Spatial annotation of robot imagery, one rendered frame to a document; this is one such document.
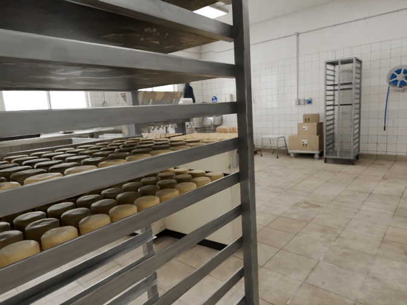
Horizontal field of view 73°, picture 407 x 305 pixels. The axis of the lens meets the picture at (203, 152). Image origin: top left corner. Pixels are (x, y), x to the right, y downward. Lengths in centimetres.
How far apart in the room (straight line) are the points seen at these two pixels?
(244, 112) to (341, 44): 554
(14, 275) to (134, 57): 34
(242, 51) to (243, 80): 7
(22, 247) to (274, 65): 640
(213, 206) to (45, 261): 183
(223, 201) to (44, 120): 181
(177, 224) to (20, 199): 214
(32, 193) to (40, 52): 17
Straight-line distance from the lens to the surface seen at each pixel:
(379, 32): 607
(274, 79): 662
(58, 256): 44
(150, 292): 122
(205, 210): 224
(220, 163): 204
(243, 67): 69
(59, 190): 41
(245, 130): 69
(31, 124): 39
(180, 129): 285
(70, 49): 43
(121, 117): 45
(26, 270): 43
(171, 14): 56
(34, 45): 41
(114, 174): 45
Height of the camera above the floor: 114
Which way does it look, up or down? 9 degrees down
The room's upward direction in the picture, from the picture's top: 4 degrees counter-clockwise
